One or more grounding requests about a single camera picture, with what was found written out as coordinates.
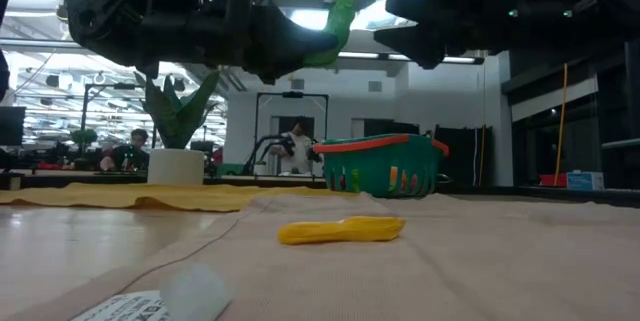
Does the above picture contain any white cloth label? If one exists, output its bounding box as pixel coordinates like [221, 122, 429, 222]
[69, 262, 236, 321]

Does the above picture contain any blue white box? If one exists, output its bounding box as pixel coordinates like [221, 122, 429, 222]
[566, 170, 605, 192]

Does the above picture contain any round background bush plant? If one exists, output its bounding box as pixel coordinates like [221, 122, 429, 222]
[69, 128, 99, 170]

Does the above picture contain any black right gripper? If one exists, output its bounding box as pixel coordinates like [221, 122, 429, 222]
[373, 0, 571, 70]

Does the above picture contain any yellow cloth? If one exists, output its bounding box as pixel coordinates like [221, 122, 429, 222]
[0, 182, 359, 214]

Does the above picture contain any yellow cable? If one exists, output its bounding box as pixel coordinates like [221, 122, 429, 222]
[553, 63, 570, 187]

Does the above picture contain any yellow toy banana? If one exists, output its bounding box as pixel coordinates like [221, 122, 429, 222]
[277, 215, 407, 246]

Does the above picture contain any black panel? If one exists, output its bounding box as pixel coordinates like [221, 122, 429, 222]
[433, 124, 494, 185]

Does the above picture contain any teal basket orange rim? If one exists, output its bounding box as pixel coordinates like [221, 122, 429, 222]
[312, 133, 450, 199]

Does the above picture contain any black background rig frame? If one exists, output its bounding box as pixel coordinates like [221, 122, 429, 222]
[253, 90, 330, 178]

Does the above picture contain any person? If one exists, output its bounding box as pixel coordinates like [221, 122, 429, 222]
[98, 128, 151, 172]
[269, 116, 322, 176]

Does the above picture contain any black vertical post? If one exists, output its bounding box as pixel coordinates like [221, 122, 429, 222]
[624, 40, 640, 190]

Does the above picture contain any red bin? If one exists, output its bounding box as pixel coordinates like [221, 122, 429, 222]
[538, 173, 569, 188]

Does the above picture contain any black aluminium table frame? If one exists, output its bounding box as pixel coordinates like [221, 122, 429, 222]
[0, 169, 640, 208]

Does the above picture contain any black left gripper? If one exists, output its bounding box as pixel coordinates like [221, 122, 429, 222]
[142, 0, 340, 85]

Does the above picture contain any pale pink cloth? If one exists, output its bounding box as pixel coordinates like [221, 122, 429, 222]
[4, 191, 640, 321]

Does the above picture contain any artificial plant white pot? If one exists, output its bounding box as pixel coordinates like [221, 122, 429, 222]
[133, 69, 221, 186]

